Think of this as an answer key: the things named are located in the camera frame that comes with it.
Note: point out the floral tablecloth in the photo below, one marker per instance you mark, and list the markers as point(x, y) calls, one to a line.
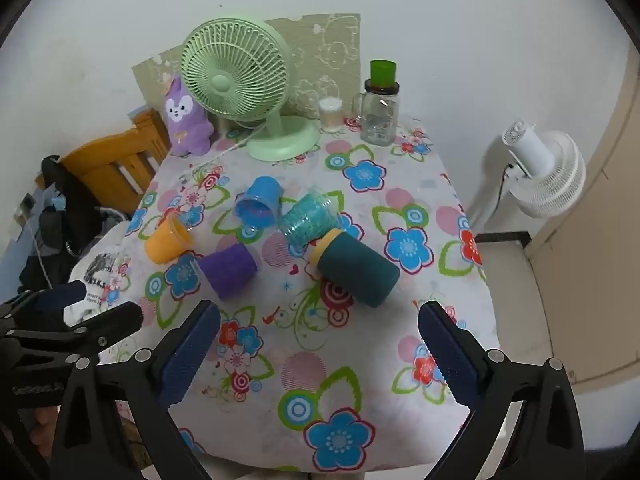
point(350, 185)

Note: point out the wooden chair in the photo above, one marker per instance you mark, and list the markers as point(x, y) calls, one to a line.
point(100, 160)

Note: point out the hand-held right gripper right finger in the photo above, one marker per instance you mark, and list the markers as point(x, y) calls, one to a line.
point(450, 355)

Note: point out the white printed cloth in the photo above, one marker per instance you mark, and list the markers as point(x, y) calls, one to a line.
point(100, 265)

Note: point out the white standing fan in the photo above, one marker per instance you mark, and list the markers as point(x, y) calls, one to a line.
point(550, 175)

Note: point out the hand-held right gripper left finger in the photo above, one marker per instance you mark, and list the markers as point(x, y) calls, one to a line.
point(190, 355)

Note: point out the purple plush toy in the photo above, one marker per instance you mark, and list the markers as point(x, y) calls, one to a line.
point(182, 115)

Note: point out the glass jar mug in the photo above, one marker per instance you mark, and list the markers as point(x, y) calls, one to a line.
point(377, 120)

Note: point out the green cup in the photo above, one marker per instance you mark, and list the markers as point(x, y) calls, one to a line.
point(383, 72)

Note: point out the clear cotton swab container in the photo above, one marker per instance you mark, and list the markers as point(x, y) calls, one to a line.
point(331, 115)

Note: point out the blue cup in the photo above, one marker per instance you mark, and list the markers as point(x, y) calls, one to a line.
point(262, 192)

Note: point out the purple cup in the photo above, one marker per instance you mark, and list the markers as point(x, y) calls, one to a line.
point(230, 270)

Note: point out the orange cup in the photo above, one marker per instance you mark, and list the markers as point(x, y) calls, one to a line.
point(165, 245)

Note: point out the teal glitter cup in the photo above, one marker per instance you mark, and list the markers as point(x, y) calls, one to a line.
point(305, 220)

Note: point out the black clothing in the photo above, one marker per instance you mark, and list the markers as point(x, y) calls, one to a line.
point(65, 200)

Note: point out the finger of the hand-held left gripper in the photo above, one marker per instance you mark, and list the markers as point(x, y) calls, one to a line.
point(115, 321)
point(55, 298)

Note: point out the green desk fan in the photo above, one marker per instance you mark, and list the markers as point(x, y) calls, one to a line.
point(235, 80)

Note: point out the person's left hand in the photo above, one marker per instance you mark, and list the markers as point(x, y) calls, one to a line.
point(44, 427)

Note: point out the beige printed board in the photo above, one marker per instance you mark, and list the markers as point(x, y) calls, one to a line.
point(325, 50)

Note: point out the dark teal cup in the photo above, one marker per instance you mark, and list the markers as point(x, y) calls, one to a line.
point(355, 270)

